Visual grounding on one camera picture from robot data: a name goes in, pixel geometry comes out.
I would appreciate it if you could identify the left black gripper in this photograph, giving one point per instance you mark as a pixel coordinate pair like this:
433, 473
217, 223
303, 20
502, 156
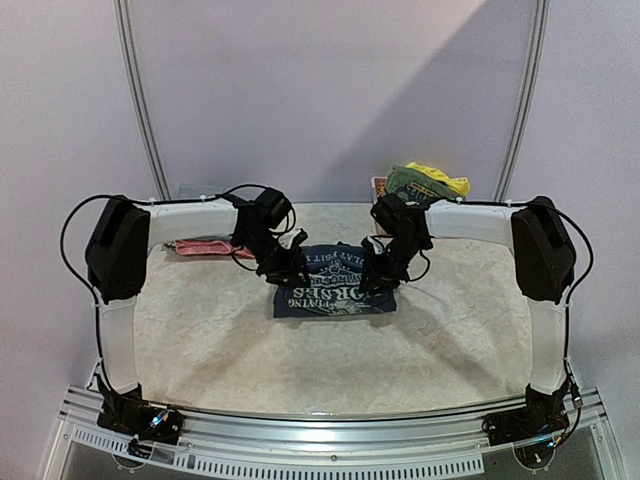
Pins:
290, 270

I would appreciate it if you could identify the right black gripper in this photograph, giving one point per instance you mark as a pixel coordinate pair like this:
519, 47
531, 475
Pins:
378, 275

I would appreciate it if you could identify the navy printed t-shirt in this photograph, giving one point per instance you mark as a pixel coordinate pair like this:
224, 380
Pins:
335, 274

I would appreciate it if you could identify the pink perforated laundry basket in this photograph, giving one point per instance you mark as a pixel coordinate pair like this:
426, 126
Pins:
378, 188

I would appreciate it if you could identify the grey-blue button shirt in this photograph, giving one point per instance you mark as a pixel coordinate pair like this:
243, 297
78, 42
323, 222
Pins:
193, 191

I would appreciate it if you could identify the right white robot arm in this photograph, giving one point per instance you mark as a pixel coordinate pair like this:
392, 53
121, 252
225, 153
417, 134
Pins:
534, 233

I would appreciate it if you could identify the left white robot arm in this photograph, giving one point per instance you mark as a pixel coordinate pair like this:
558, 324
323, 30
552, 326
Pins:
116, 259

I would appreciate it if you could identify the green printed t-shirt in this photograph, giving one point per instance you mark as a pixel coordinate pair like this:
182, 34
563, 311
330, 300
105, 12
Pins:
410, 185

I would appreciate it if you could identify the pink folded garment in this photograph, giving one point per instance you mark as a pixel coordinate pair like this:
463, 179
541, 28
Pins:
207, 247

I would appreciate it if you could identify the yellow garment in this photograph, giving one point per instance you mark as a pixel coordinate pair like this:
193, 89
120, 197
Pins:
445, 177

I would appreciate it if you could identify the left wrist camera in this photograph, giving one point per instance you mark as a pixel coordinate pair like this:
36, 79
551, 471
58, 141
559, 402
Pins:
273, 207

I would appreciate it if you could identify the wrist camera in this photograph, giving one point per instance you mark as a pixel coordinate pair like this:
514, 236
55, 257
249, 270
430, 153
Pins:
273, 207
387, 212

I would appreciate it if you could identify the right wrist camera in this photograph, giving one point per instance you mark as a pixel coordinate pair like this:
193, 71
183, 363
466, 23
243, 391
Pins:
387, 212

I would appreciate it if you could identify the aluminium front rail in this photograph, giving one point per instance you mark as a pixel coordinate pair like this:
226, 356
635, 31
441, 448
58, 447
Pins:
447, 444

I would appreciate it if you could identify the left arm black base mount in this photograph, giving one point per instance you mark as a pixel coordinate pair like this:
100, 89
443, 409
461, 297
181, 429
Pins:
129, 414

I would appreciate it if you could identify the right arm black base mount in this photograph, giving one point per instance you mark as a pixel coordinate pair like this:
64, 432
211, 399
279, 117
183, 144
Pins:
539, 428

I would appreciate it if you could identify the right aluminium wall post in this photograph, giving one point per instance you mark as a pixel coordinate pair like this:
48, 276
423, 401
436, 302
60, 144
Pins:
526, 93

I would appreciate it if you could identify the aluminium wall post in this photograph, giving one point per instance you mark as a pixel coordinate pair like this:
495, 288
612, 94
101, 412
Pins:
526, 93
124, 23

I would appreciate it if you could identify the left aluminium wall post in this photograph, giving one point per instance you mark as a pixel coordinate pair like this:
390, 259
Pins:
124, 23

